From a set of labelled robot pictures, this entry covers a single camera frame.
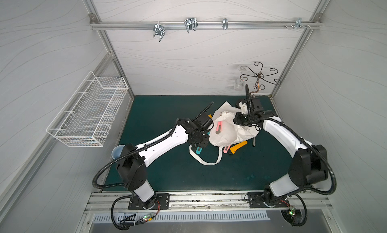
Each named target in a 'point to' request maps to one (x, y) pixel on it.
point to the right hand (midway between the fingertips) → (234, 118)
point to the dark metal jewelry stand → (259, 75)
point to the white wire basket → (87, 117)
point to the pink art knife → (219, 127)
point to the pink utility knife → (224, 151)
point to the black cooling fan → (293, 216)
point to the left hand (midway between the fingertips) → (203, 143)
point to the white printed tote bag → (223, 132)
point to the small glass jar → (239, 84)
